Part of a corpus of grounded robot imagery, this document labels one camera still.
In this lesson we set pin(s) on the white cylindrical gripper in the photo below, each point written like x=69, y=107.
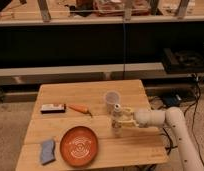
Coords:
x=143, y=117

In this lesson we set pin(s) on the clear plastic bottle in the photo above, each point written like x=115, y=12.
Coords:
x=115, y=117

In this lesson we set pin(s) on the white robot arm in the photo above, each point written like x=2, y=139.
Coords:
x=174, y=118

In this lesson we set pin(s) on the translucent plastic cup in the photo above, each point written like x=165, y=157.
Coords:
x=111, y=98

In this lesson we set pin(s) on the black power adapter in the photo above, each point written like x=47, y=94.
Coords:
x=171, y=100

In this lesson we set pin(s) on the orange carrot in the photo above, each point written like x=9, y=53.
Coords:
x=81, y=109

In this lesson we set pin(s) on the orange round plate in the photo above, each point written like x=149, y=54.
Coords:
x=79, y=146

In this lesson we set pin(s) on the black box on shelf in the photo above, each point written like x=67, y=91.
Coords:
x=184, y=61

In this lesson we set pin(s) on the blue grey sponge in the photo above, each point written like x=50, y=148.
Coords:
x=47, y=153

